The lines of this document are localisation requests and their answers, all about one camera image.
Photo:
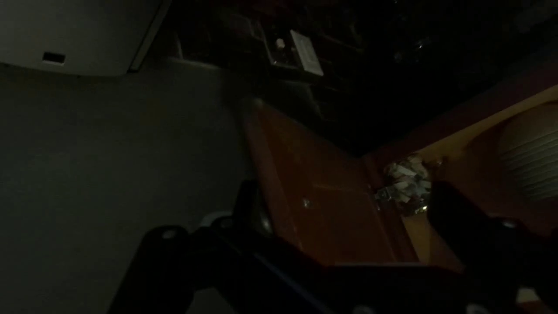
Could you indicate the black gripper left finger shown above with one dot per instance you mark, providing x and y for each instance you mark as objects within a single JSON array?
[{"x": 254, "y": 210}]

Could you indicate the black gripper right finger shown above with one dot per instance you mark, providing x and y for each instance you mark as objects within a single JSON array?
[{"x": 456, "y": 215}]

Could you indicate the white ribbed bowl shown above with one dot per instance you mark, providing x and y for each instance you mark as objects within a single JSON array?
[{"x": 534, "y": 158}]

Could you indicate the dark wall switch plate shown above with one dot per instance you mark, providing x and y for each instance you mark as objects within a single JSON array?
[{"x": 280, "y": 48}]

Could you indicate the white wall outlet plate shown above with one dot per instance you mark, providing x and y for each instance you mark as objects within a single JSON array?
[{"x": 306, "y": 53}]

